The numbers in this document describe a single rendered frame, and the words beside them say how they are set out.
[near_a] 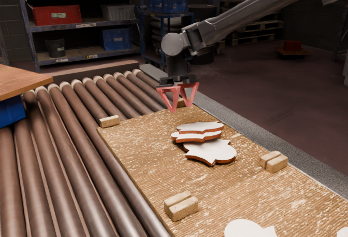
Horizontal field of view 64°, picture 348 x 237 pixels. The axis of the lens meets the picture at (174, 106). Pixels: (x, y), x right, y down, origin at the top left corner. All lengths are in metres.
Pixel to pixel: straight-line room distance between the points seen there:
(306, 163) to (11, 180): 0.73
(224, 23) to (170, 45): 0.14
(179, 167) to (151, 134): 0.17
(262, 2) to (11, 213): 0.68
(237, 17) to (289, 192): 0.40
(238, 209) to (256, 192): 0.07
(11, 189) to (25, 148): 0.17
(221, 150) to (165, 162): 0.14
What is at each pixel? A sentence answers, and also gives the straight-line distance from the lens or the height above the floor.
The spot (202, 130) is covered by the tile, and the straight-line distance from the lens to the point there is 0.74.
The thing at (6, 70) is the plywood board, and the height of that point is 1.04.
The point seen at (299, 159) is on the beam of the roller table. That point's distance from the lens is 0.82.
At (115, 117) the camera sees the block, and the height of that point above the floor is 0.96.
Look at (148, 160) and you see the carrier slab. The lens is 0.72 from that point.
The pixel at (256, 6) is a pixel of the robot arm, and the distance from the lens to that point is 0.66.
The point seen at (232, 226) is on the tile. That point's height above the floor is 0.95.
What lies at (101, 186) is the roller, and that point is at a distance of 0.69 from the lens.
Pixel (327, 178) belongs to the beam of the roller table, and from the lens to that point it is 0.79.
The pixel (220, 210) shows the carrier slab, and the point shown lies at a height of 0.94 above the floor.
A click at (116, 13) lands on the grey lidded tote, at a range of 4.93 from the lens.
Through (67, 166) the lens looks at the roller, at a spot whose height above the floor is 0.91.
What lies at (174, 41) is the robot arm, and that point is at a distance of 0.72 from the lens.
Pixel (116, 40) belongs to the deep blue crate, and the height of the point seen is 0.32.
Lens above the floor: 1.36
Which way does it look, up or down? 26 degrees down
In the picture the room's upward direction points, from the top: straight up
